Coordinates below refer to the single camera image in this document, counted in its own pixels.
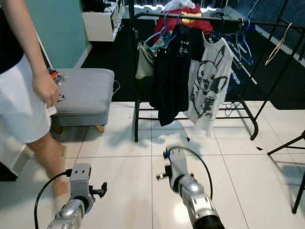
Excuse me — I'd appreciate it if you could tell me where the blue plastic hanger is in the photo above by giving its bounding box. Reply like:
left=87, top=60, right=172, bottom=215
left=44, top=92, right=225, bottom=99
left=162, top=12, right=186, bottom=33
left=145, top=26, right=172, bottom=49
left=226, top=19, right=254, bottom=66

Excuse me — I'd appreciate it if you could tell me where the person bare hand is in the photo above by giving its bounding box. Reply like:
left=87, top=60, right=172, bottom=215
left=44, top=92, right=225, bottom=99
left=31, top=72, right=63, bottom=108

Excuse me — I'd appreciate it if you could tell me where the black metal clothes rack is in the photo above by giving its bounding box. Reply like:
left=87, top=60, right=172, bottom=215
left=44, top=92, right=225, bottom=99
left=126, top=0, right=305, bottom=143

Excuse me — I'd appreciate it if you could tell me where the black t-shirt small print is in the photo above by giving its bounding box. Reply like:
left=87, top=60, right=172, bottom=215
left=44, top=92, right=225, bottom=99
left=149, top=23, right=206, bottom=127

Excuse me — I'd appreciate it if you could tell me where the grey upholstered ottoman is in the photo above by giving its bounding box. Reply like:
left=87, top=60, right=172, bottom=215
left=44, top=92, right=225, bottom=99
left=50, top=68, right=116, bottom=135

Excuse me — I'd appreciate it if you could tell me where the white Pikachu t-shirt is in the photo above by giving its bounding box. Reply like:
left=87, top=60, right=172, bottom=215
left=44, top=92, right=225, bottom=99
left=183, top=36, right=235, bottom=137

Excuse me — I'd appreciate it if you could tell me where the person in black shirt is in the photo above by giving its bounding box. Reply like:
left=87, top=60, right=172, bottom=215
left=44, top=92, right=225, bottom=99
left=0, top=0, right=73, bottom=210

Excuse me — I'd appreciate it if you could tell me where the orange black packet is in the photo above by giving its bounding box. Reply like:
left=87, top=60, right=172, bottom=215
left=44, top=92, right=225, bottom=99
left=49, top=70, right=65, bottom=86

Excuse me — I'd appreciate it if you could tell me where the black metal stand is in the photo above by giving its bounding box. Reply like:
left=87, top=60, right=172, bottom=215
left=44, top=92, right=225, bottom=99
left=267, top=130, right=305, bottom=214

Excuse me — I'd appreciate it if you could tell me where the red cloth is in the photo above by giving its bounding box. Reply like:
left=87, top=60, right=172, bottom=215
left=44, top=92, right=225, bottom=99
left=152, top=6, right=214, bottom=46

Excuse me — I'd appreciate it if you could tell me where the yellow cloth patch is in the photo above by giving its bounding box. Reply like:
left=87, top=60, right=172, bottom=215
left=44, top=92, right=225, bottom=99
left=181, top=13, right=201, bottom=23

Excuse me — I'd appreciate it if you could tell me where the white cabinet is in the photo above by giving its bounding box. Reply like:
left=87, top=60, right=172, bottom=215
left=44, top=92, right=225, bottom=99
left=82, top=0, right=124, bottom=42

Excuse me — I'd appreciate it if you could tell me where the white plastic bag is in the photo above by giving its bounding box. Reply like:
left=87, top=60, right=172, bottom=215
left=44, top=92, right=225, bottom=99
left=163, top=0, right=196, bottom=12

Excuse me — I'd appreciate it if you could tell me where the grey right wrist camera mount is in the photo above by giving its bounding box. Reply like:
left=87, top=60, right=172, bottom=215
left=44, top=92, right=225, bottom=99
left=164, top=147, right=190, bottom=181

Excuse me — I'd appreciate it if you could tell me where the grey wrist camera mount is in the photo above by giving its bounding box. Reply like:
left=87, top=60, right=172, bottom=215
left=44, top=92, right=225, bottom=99
left=70, top=163, right=93, bottom=198
left=164, top=147, right=190, bottom=181

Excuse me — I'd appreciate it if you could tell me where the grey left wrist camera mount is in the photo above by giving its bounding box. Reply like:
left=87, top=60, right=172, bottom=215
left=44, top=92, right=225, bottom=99
left=70, top=163, right=93, bottom=198

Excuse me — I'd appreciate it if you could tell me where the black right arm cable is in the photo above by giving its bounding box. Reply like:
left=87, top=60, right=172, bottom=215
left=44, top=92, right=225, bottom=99
left=167, top=146, right=215, bottom=200

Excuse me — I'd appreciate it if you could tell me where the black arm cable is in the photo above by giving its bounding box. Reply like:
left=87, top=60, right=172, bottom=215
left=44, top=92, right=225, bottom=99
left=167, top=146, right=215, bottom=200
left=33, top=169, right=73, bottom=229

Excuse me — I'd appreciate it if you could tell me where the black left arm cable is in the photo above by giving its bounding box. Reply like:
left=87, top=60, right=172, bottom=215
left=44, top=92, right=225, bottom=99
left=33, top=169, right=73, bottom=229

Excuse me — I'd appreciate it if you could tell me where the pink wire hanger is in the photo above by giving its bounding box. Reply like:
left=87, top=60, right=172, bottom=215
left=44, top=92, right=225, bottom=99
left=264, top=22, right=294, bottom=66

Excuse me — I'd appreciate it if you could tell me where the black bag with handles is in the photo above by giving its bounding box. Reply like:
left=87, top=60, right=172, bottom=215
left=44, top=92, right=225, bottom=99
left=82, top=0, right=109, bottom=13

